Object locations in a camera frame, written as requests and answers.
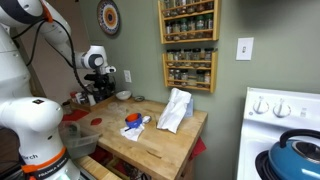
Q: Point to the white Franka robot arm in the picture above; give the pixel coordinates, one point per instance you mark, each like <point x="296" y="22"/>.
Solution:
<point x="33" y="116"/>

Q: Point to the white wall outlet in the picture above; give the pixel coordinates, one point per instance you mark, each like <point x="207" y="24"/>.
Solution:
<point x="127" y="76"/>

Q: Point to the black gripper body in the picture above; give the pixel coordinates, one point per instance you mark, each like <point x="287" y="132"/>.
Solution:
<point x="105" y="85"/>

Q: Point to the crumpled white paper towel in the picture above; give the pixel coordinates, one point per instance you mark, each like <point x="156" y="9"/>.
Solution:
<point x="173" y="113"/>

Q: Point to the small glass dish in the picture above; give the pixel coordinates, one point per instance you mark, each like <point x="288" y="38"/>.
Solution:
<point x="139" y="98"/>

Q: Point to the white stove knob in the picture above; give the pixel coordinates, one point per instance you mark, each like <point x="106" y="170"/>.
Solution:
<point x="281" y="109"/>
<point x="261" y="106"/>

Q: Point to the black stove burner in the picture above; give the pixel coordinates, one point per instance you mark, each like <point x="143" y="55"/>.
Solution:
<point x="261" y="163"/>

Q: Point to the clear small lunch box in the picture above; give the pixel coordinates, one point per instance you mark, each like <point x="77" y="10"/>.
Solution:
<point x="122" y="111"/>
<point x="113" y="106"/>

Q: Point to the light wooden board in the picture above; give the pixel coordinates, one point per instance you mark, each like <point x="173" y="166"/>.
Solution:
<point x="95" y="168"/>

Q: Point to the glass spice jar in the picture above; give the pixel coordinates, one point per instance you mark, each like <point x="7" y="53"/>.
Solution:
<point x="177" y="76"/>
<point x="209" y="4"/>
<point x="176" y="30"/>
<point x="178" y="56"/>
<point x="184" y="28"/>
<point x="200" y="78"/>
<point x="207" y="78"/>
<point x="191" y="27"/>
<point x="196" y="55"/>
<point x="166" y="9"/>
<point x="169" y="30"/>
<point x="190" y="6"/>
<point x="187" y="55"/>
<point x="171" y="76"/>
<point x="170" y="56"/>
<point x="182" y="6"/>
<point x="200" y="4"/>
<point x="208" y="55"/>
<point x="173" y="7"/>
<point x="184" y="77"/>
<point x="208" y="24"/>
<point x="200" y="26"/>

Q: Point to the orange plastic cup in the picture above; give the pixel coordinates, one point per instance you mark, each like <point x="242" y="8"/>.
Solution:
<point x="134" y="117"/>

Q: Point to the decorative wall plate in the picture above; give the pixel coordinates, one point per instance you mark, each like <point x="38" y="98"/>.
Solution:
<point x="108" y="16"/>

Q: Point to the wooden tray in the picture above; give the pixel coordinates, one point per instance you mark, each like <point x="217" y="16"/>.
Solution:
<point x="96" y="106"/>

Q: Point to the wooden spice rack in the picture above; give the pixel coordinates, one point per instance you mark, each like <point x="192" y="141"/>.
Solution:
<point x="216" y="20"/>
<point x="213" y="71"/>

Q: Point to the red cloth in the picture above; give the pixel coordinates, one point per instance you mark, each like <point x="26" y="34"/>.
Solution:
<point x="198" y="148"/>
<point x="76" y="115"/>

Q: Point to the white cloth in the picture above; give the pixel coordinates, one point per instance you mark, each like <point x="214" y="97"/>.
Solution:
<point x="133" y="134"/>

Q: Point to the white stove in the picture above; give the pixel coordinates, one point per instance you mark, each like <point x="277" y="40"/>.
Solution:
<point x="260" y="133"/>

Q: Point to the white labelled bottle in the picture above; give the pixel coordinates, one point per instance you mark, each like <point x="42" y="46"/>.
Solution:
<point x="80" y="98"/>

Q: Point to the teal kettle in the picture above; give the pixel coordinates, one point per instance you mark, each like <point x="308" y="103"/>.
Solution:
<point x="290" y="163"/>

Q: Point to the white light switch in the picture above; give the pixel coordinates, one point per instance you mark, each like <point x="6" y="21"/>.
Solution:
<point x="244" y="49"/>

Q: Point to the red capped bottle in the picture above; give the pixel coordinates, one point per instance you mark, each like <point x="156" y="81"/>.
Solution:
<point x="72" y="97"/>

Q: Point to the blue bowl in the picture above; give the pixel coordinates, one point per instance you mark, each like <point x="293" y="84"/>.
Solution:
<point x="133" y="124"/>

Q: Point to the white bowl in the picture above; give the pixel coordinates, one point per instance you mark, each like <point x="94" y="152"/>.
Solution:
<point x="123" y="95"/>

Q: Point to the clear plastic bin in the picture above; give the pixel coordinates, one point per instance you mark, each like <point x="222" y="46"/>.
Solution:
<point x="80" y="143"/>

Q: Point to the grey blue box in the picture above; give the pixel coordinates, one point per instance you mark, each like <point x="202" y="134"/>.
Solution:
<point x="190" y="110"/>

